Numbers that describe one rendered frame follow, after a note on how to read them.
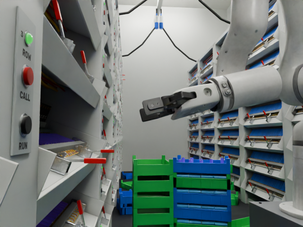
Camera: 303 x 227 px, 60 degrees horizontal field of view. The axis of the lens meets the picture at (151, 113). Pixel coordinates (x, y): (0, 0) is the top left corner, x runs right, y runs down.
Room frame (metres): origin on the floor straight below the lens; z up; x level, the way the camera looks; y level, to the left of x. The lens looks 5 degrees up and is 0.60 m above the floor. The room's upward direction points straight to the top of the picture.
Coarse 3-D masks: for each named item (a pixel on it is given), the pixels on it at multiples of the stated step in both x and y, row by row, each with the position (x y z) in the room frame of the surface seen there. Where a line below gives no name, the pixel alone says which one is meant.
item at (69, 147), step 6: (54, 144) 0.54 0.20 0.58; (60, 144) 0.58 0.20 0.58; (66, 144) 0.62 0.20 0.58; (72, 144) 0.66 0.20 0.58; (78, 144) 0.74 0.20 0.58; (84, 144) 0.85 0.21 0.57; (54, 150) 0.50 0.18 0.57; (60, 150) 0.55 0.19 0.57; (66, 150) 0.61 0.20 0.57; (72, 150) 0.64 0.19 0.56; (66, 156) 0.54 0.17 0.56
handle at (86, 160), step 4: (64, 156) 0.43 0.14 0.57; (68, 160) 0.43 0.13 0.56; (72, 160) 0.43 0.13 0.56; (76, 160) 0.43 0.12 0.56; (80, 160) 0.43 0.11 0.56; (84, 160) 0.43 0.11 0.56; (88, 160) 0.43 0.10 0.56; (92, 160) 0.43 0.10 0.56; (96, 160) 0.43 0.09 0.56; (100, 160) 0.43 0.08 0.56; (104, 160) 0.43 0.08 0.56
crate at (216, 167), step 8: (176, 160) 1.45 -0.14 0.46; (208, 160) 1.60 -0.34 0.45; (216, 160) 1.58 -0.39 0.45; (224, 160) 1.57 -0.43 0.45; (176, 168) 1.44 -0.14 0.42; (184, 168) 1.43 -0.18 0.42; (192, 168) 1.42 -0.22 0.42; (200, 168) 1.41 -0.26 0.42; (208, 168) 1.41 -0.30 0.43; (216, 168) 1.40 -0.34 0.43; (224, 168) 1.39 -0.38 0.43
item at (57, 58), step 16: (48, 0) 0.27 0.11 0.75; (48, 32) 0.30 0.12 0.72; (48, 48) 0.32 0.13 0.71; (64, 48) 0.38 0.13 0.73; (48, 64) 0.34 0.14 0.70; (64, 64) 0.41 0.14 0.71; (48, 80) 0.66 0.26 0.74; (64, 80) 0.44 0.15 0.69; (80, 80) 0.54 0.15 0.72; (96, 80) 0.87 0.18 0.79; (80, 96) 0.61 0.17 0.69; (96, 96) 0.81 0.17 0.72
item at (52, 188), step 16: (48, 128) 0.86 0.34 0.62; (64, 128) 0.86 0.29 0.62; (96, 144) 0.87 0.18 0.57; (48, 160) 0.27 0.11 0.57; (48, 176) 0.38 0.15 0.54; (64, 176) 0.42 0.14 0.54; (80, 176) 0.57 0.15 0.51; (48, 192) 0.31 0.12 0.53; (64, 192) 0.44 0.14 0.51; (48, 208) 0.35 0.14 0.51
